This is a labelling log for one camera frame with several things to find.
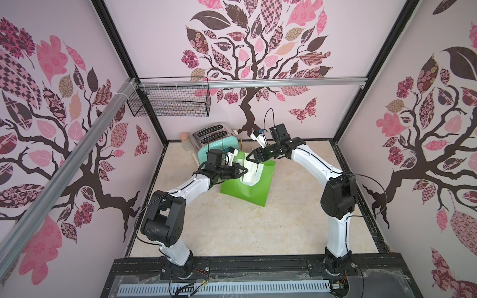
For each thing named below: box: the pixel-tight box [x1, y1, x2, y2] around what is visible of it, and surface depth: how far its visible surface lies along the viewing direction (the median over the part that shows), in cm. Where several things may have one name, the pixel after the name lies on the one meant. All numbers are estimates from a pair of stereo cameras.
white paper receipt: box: [239, 152, 264, 187], surface depth 87 cm
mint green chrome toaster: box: [190, 122, 240, 168], surface depth 101 cm
